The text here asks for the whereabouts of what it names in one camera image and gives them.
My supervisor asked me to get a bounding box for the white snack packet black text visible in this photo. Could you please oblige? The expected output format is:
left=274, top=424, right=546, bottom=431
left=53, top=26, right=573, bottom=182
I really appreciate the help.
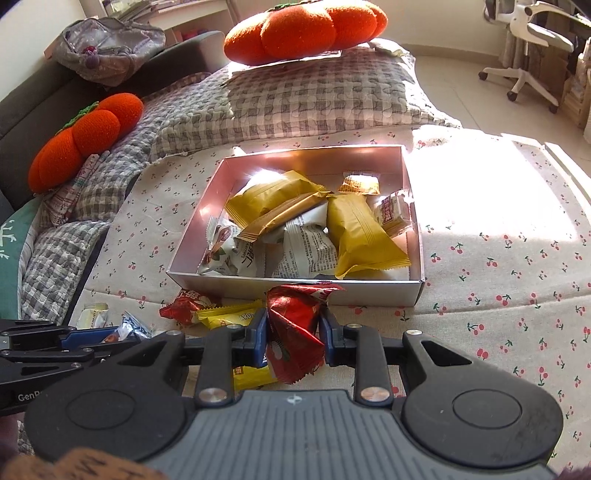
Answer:
left=271, top=215, right=341, bottom=280

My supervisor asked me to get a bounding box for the stack of cardboard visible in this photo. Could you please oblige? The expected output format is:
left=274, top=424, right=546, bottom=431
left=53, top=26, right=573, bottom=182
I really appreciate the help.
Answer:
left=558, top=44, right=591, bottom=131

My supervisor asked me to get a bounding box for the small orange snack packet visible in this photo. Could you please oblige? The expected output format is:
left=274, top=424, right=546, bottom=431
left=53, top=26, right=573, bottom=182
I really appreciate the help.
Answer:
left=338, top=172, right=382, bottom=197

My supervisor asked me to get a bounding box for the grey checked blanket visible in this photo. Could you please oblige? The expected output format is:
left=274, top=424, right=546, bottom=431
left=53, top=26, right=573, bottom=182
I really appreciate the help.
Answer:
left=18, top=71, right=241, bottom=324

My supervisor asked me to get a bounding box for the teal cushion white print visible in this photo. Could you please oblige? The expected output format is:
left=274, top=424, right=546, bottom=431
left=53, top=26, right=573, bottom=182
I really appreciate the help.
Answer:
left=0, top=196, right=49, bottom=320

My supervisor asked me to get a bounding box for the red crumpled snack packet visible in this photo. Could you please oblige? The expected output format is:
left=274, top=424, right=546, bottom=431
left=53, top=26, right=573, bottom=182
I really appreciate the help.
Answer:
left=158, top=288, right=223, bottom=328

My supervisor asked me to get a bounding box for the puffy yellow snack packet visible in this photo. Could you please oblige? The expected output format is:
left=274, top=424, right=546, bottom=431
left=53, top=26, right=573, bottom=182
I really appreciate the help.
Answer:
left=225, top=170, right=332, bottom=228

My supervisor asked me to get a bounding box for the person's right forearm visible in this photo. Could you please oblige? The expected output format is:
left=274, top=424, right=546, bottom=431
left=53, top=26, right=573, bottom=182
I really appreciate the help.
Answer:
left=0, top=450, right=167, bottom=480

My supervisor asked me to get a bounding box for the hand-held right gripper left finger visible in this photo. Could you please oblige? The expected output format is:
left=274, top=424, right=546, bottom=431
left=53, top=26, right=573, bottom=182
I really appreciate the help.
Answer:
left=113, top=308, right=270, bottom=409

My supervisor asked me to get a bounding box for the gold snack packet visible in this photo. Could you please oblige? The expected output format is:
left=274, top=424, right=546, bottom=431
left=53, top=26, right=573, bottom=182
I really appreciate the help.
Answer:
left=237, top=191, right=334, bottom=243

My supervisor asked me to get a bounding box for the orange pumpkin cushion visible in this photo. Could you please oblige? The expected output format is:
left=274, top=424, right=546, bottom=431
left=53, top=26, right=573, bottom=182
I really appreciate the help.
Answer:
left=28, top=92, right=145, bottom=195
left=223, top=0, right=389, bottom=66

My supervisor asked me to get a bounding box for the white office chair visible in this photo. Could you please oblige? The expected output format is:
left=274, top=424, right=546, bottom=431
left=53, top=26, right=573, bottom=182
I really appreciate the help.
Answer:
left=478, top=0, right=591, bottom=114

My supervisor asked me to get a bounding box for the blue white candy packet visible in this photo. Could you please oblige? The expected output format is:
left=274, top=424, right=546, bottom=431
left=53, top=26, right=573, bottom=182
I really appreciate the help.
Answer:
left=107, top=311, right=154, bottom=346

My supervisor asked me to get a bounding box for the brown wafer cube packet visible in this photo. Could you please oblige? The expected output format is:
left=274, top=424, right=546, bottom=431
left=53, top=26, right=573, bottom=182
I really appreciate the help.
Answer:
left=372, top=188, right=413, bottom=237

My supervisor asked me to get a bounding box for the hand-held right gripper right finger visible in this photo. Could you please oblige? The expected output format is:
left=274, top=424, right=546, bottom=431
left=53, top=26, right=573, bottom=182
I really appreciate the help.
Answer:
left=318, top=305, right=467, bottom=408

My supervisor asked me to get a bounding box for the large yellow snack packet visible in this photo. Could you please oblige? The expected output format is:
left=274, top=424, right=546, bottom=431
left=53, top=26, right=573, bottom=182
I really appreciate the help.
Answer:
left=324, top=193, right=413, bottom=281

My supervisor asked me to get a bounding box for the cherry print bed sheet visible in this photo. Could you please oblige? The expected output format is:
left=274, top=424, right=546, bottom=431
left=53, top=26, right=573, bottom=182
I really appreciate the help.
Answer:
left=60, top=124, right=591, bottom=462

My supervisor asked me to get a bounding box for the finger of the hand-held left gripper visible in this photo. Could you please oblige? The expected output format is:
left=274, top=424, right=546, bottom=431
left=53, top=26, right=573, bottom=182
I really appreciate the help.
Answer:
left=0, top=318, right=122, bottom=352
left=0, top=339, right=145, bottom=377

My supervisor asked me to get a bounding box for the cream wafer clear packet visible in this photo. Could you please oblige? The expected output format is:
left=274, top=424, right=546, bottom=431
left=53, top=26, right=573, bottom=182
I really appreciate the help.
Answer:
left=78, top=302, right=110, bottom=329

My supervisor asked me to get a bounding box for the silver cardboard box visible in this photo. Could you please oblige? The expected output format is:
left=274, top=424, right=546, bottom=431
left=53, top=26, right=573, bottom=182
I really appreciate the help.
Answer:
left=165, top=144, right=426, bottom=308

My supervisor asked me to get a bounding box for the floral patterned cloth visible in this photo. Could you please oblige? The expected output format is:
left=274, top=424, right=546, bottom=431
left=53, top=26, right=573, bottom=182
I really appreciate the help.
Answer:
left=39, top=152, right=114, bottom=228

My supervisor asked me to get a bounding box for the red apple print snack packet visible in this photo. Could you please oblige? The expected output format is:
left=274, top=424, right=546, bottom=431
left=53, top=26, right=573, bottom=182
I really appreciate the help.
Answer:
left=264, top=283, right=346, bottom=385

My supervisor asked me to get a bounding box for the dark grey sofa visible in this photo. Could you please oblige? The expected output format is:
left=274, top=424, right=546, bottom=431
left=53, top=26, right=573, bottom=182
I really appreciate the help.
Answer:
left=0, top=30, right=227, bottom=210

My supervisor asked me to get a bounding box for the grey checked pillow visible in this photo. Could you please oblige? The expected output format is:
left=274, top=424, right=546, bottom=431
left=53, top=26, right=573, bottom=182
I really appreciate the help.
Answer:
left=221, top=45, right=462, bottom=139

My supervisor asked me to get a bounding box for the grey fabric bag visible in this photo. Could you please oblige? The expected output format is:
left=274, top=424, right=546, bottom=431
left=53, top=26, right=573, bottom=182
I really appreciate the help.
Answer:
left=52, top=16, right=167, bottom=88

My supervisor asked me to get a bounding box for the yellow packet with dark print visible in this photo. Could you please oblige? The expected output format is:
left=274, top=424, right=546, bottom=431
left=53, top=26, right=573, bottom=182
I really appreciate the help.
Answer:
left=195, top=299, right=279, bottom=391

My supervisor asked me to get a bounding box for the white fruit print snack packet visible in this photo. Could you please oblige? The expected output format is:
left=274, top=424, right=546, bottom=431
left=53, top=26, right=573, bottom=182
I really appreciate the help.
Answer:
left=198, top=216, right=269, bottom=278

